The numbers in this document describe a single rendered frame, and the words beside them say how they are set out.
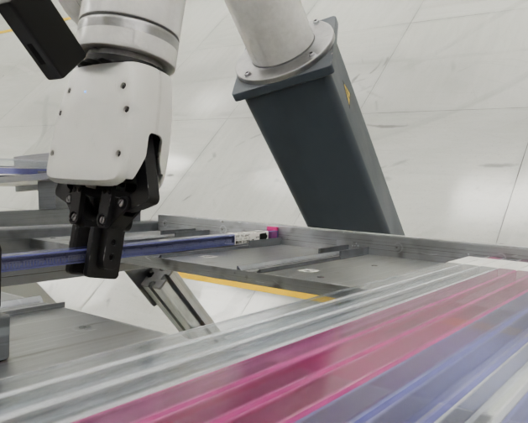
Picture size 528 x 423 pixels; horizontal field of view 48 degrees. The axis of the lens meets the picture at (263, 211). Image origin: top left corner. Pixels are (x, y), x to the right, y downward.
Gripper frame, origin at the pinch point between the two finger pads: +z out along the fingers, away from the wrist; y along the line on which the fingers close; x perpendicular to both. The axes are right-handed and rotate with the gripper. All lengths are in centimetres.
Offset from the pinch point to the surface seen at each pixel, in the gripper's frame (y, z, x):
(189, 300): -21.1, 6.2, 35.8
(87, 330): 17.0, 3.2, -13.5
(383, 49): -66, -91, 179
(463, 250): 22.0, -4.6, 25.0
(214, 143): -117, -44, 144
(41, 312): 12.4, 3.1, -12.9
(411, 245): 16.8, -4.6, 25.0
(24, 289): -39.7, 7.7, 20.4
